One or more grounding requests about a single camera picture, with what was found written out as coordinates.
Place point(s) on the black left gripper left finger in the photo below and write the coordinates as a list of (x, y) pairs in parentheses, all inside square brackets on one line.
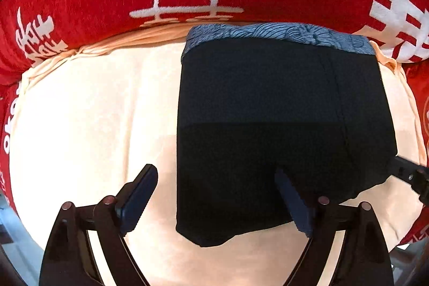
[(69, 258)]

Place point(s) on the metal chair frame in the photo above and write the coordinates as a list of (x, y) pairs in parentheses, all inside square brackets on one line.
[(410, 264)]

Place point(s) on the black pants with blue trim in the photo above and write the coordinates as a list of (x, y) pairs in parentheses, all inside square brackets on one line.
[(270, 118)]

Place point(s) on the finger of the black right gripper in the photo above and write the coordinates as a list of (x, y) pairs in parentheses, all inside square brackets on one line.
[(412, 173)]

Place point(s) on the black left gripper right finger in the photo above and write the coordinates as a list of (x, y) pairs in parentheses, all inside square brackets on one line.
[(363, 258)]

